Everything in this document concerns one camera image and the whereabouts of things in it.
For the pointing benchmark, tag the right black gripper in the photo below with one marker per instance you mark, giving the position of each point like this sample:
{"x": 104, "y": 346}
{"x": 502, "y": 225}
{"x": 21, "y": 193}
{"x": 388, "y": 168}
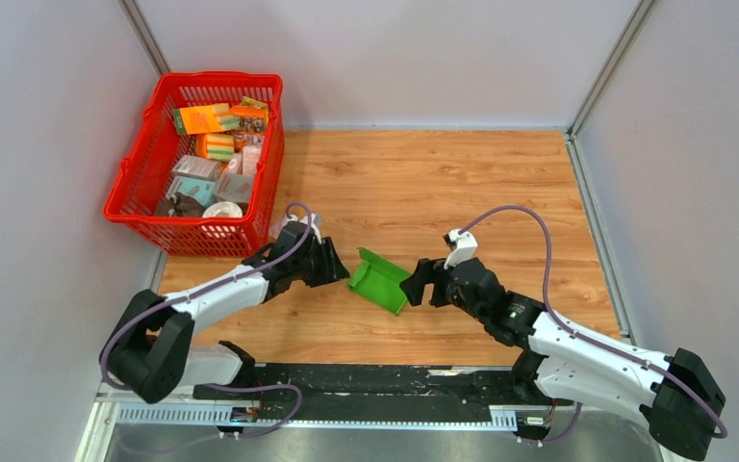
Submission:
{"x": 424, "y": 272}

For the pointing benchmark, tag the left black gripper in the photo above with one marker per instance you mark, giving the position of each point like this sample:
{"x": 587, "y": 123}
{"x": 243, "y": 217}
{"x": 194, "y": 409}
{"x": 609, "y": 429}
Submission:
{"x": 333, "y": 269}

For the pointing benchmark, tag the green paper box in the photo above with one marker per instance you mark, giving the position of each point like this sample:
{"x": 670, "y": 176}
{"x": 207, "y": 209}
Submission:
{"x": 378, "y": 280}

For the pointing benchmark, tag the clear plastic wrapper scrap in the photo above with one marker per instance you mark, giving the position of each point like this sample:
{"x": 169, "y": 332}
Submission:
{"x": 275, "y": 229}

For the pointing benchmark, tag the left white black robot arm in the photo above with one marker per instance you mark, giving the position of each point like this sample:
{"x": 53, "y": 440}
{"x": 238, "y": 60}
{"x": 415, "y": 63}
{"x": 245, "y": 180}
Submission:
{"x": 151, "y": 352}

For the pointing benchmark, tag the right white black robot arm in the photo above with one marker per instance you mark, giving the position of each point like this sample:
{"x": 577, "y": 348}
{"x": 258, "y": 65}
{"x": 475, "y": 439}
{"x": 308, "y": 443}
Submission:
{"x": 675, "y": 396}

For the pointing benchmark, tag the white tape roll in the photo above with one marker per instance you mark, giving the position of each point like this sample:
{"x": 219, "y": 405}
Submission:
{"x": 223, "y": 209}

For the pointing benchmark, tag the grey pink carton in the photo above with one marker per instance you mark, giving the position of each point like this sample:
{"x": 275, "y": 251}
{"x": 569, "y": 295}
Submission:
{"x": 233, "y": 187}

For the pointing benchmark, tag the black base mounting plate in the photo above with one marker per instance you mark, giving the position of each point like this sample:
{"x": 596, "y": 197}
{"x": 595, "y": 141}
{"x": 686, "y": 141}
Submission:
{"x": 387, "y": 393}

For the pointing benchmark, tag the teal small carton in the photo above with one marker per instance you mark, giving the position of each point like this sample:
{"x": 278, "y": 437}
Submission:
{"x": 199, "y": 189}

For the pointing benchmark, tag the striped sponge stack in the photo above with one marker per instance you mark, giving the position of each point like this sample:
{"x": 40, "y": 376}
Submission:
{"x": 215, "y": 146}

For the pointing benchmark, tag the grey small carton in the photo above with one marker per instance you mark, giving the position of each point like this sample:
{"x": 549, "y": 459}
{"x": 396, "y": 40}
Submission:
{"x": 195, "y": 167}

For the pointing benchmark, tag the orange sponge pack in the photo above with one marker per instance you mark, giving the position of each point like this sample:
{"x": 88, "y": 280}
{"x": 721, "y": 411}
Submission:
{"x": 207, "y": 119}

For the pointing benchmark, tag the red plastic basket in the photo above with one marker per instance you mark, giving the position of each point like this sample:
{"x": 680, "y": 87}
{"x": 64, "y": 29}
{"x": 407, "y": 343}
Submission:
{"x": 145, "y": 174}

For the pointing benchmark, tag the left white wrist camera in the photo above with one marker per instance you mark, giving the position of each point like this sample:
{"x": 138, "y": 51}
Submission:
{"x": 312, "y": 220}

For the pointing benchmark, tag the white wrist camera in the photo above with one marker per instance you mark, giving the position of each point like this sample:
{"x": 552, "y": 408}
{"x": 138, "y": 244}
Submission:
{"x": 462, "y": 245}
{"x": 312, "y": 220}

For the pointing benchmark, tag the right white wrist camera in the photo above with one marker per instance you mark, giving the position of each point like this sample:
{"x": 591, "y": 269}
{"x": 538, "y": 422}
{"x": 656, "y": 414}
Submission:
{"x": 462, "y": 245}

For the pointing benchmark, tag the aluminium frame rail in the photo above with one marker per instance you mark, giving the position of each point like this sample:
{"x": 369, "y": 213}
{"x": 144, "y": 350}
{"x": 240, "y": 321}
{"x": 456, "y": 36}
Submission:
{"x": 197, "y": 424}

